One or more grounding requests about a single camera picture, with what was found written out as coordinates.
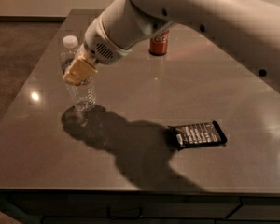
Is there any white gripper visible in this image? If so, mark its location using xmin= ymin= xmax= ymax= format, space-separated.
xmin=63 ymin=14 xmax=133 ymax=85

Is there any clear plastic water bottle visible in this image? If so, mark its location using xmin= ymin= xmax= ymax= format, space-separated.
xmin=60 ymin=35 xmax=96 ymax=112

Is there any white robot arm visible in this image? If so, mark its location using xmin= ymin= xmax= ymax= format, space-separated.
xmin=63 ymin=0 xmax=280 ymax=93

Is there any red cola can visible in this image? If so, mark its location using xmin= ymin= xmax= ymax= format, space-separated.
xmin=149 ymin=30 xmax=169 ymax=56

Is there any black snack bar wrapper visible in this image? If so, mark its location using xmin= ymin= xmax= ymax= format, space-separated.
xmin=168 ymin=121 xmax=228 ymax=150

